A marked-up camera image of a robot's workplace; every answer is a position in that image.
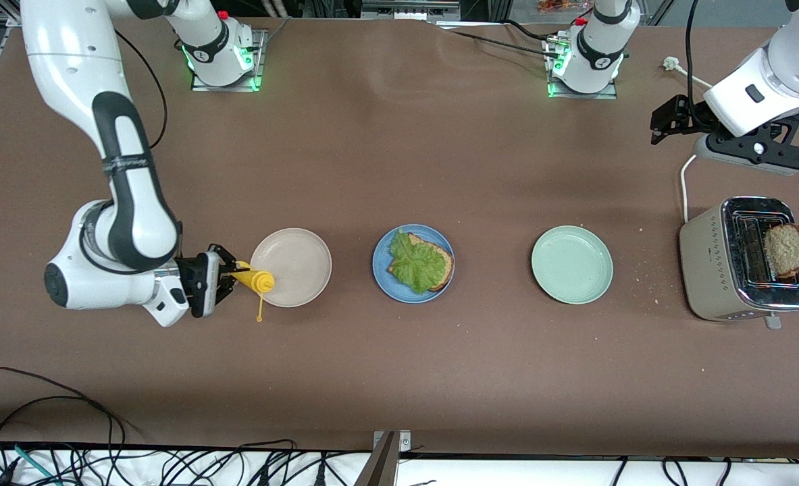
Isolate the yellow mustard squeeze bottle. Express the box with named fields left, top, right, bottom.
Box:
left=232, top=262, right=276, bottom=323

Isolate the green lettuce leaf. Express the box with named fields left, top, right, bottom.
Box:
left=388, top=230, right=448, bottom=295

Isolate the brown bread slice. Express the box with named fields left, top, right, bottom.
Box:
left=387, top=233, right=455, bottom=292
left=764, top=223, right=799, bottom=279

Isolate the beige plate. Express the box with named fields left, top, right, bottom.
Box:
left=250, top=228, right=333, bottom=308

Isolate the blue plate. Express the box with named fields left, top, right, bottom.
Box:
left=372, top=223, right=455, bottom=304

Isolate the mint green plate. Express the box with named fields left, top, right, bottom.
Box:
left=531, top=225, right=614, bottom=305

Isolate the beige and chrome toaster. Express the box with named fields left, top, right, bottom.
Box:
left=679, top=196, right=799, bottom=330

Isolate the grey metal box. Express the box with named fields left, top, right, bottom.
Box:
left=362, top=0, right=461, bottom=21

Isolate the white toaster power cable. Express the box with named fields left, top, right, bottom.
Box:
left=663, top=56, right=714, bottom=223

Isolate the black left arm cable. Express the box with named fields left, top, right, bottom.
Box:
left=684, top=0, right=700, bottom=102

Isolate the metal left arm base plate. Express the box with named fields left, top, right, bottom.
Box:
left=546, top=37, right=619, bottom=101

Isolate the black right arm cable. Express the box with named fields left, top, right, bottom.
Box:
left=112, top=30, right=169, bottom=151

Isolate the black cable to arm base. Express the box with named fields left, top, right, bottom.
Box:
left=440, top=19, right=562, bottom=60

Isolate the long black looped cable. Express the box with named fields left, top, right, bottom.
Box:
left=0, top=368, right=126, bottom=466

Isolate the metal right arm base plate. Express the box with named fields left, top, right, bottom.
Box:
left=190, top=27, right=266, bottom=92

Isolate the aluminium table edge bracket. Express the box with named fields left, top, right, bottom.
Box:
left=355, top=430, right=413, bottom=486

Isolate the teal cable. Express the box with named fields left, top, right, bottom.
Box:
left=0, top=439, right=55, bottom=483

